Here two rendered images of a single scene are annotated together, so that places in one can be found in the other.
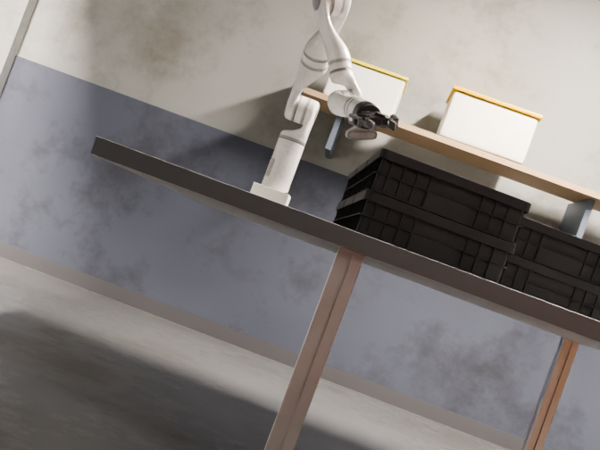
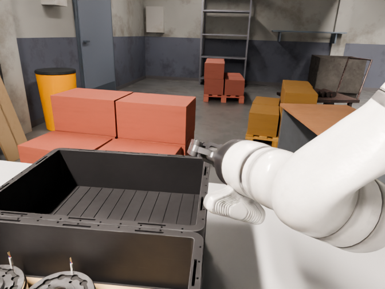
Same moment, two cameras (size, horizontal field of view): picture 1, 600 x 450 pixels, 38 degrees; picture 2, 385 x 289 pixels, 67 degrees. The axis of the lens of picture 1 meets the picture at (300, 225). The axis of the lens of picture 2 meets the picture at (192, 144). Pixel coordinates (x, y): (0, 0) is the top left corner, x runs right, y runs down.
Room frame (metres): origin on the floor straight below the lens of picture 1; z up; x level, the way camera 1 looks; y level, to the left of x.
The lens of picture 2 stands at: (2.78, -0.10, 1.22)
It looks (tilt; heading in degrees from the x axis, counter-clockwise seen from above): 21 degrees down; 186
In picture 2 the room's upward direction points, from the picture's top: 2 degrees clockwise
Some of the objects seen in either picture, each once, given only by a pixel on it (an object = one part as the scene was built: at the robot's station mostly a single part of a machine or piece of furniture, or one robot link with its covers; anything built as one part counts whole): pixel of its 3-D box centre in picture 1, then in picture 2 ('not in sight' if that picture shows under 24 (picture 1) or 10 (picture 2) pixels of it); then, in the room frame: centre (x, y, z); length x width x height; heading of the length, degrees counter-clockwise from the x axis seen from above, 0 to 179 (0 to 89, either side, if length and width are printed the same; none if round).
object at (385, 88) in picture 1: (364, 92); not in sight; (4.51, -0.07, 1.52); 0.41 x 0.34 x 0.22; 87
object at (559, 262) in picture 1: (542, 253); not in sight; (2.58, -0.71, 0.87); 0.40 x 0.30 x 0.11; 92
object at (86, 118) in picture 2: not in sight; (114, 145); (0.70, -0.93, 0.36); 1.23 x 0.88 x 0.72; 88
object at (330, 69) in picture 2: not in sight; (333, 75); (-4.37, 2.32, 0.41); 1.21 x 0.97 x 0.81; 177
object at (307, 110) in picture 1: (299, 121); not in sight; (2.88, 0.12, 1.02); 0.09 x 0.09 x 0.17; 89
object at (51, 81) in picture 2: not in sight; (59, 99); (-0.73, -2.21, 0.37); 0.49 x 0.47 x 0.74; 177
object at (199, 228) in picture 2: (444, 184); (112, 183); (2.26, -0.32, 0.92); 0.40 x 0.30 x 0.02; 92
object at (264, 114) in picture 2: not in sight; (279, 110); (-0.97, 0.60, 0.33); 1.11 x 0.79 x 0.65; 176
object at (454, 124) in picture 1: (484, 130); not in sight; (4.47, -0.73, 1.54); 0.48 x 0.40 x 0.27; 87
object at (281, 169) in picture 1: (282, 166); not in sight; (2.88, 0.12, 0.87); 0.09 x 0.09 x 0.17; 2
